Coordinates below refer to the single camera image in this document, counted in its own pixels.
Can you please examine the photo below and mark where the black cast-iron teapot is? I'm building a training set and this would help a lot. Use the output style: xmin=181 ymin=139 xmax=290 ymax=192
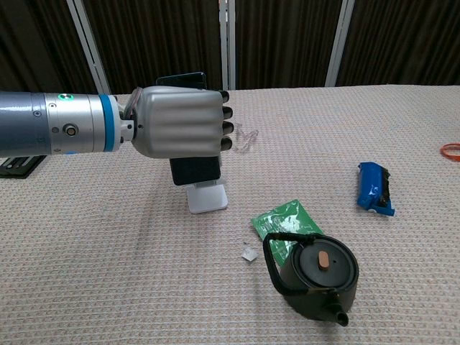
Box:
xmin=262 ymin=231 xmax=360 ymax=327

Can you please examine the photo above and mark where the black smartphone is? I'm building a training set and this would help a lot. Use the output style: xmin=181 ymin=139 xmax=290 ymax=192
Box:
xmin=156 ymin=71 xmax=223 ymax=186

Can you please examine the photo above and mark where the black slotted bracket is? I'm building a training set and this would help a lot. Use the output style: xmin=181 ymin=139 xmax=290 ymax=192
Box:
xmin=0 ymin=155 xmax=48 ymax=180

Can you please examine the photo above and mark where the white partition frame post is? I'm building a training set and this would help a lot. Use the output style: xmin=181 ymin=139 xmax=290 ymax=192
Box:
xmin=218 ymin=0 xmax=236 ymax=91
xmin=66 ymin=0 xmax=111 ymax=96
xmin=324 ymin=0 xmax=356 ymax=88

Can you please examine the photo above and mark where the beige woven tablecloth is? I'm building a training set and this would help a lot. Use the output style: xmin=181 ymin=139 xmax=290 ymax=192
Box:
xmin=0 ymin=83 xmax=460 ymax=345

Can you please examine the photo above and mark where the green foil packet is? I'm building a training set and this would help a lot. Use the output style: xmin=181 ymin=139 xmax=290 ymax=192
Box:
xmin=250 ymin=199 xmax=321 ymax=269

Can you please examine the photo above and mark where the orange rubber band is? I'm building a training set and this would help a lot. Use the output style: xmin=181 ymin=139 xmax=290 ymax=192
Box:
xmin=441 ymin=142 xmax=460 ymax=162

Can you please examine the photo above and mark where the white phone stand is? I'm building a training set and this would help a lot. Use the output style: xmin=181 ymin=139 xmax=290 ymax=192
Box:
xmin=185 ymin=178 xmax=229 ymax=215

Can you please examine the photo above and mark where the small clear plastic scrap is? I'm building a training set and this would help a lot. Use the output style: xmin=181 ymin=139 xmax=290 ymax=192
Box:
xmin=239 ymin=242 xmax=259 ymax=262

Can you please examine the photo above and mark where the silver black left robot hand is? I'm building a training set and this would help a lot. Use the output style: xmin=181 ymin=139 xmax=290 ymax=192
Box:
xmin=130 ymin=86 xmax=236 ymax=160

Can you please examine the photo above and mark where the dark ribbed partition panel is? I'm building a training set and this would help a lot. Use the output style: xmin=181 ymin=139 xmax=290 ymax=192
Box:
xmin=0 ymin=0 xmax=98 ymax=95
xmin=234 ymin=0 xmax=343 ymax=91
xmin=81 ymin=0 xmax=224 ymax=96
xmin=336 ymin=0 xmax=460 ymax=88

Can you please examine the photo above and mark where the blue cookie packet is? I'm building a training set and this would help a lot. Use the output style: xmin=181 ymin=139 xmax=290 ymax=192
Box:
xmin=356 ymin=161 xmax=396 ymax=218

